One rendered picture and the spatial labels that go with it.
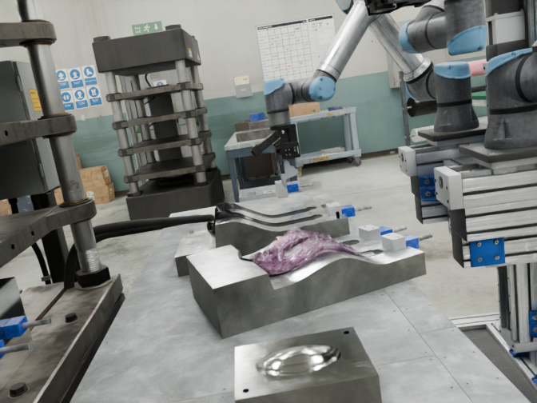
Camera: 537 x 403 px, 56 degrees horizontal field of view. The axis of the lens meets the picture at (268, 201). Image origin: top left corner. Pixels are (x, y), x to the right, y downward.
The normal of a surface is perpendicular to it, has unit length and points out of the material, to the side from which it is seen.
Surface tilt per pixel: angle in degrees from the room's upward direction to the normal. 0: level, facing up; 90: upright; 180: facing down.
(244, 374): 0
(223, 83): 90
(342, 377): 0
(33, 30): 90
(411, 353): 0
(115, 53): 90
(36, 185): 90
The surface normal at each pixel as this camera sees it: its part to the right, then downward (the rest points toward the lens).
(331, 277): 0.36, 0.15
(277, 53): 0.01, 0.21
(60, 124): 0.83, -0.01
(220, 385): -0.15, -0.97
